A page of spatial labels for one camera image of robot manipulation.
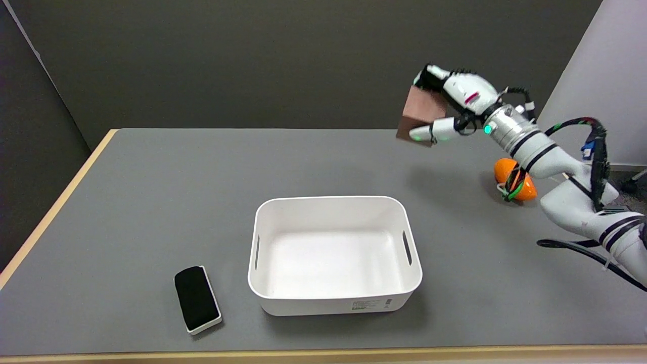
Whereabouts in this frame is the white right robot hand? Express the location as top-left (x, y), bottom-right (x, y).
top-left (409, 64), bottom-right (504, 143)

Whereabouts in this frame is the wooden cube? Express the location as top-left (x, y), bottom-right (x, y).
top-left (396, 85), bottom-right (449, 148)

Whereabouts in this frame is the orange mango toy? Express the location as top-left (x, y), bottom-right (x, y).
top-left (494, 158), bottom-right (537, 202)

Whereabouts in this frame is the white plastic storage bin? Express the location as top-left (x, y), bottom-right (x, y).
top-left (248, 196), bottom-right (423, 317)

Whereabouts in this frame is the grey table mat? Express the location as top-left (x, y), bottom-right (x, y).
top-left (0, 127), bottom-right (647, 356)

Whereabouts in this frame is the black whiteboard eraser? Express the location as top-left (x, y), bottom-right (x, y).
top-left (174, 265), bottom-right (223, 335)

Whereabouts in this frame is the black green braided cable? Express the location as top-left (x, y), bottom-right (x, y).
top-left (497, 117), bottom-right (610, 213)

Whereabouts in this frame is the black cable loop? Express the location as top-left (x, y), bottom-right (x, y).
top-left (536, 239), bottom-right (647, 293)

